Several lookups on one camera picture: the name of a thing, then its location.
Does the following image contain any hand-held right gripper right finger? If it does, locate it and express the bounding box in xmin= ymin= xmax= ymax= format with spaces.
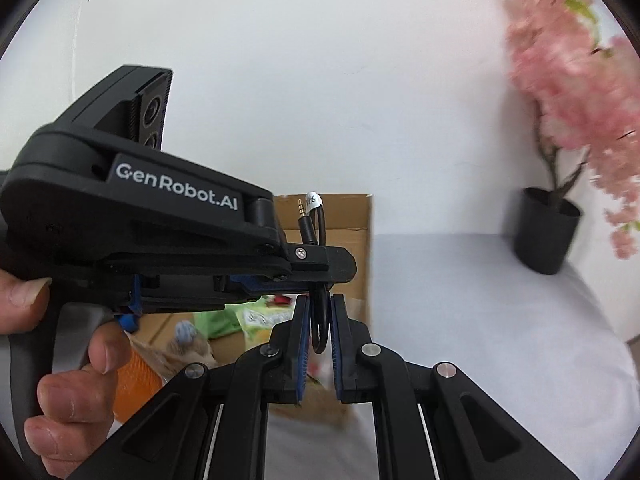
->
xmin=327 ymin=292 xmax=581 ymax=480

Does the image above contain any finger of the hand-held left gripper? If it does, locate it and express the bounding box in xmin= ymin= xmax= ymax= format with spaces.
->
xmin=217 ymin=244 xmax=358 ymax=307

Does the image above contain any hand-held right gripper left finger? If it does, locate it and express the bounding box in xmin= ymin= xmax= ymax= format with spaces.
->
xmin=65 ymin=294 xmax=313 ymax=480

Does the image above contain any black audio cable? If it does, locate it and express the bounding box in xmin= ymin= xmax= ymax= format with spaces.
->
xmin=295 ymin=192 xmax=332 ymax=356

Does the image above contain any green pear print packet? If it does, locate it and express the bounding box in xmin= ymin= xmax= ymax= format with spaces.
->
xmin=240 ymin=302 xmax=297 ymax=343

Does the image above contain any cardboard box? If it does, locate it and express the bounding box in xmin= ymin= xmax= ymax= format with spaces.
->
xmin=115 ymin=192 xmax=375 ymax=433

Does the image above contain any orange plastic cup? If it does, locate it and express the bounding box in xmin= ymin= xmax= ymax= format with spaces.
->
xmin=112 ymin=345 xmax=166 ymax=423

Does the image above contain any person's left hand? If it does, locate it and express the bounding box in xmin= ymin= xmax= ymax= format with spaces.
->
xmin=0 ymin=267 xmax=136 ymax=480

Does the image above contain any pink blossom tree in pot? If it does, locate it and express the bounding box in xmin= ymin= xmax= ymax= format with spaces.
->
xmin=492 ymin=0 xmax=640 ymax=276

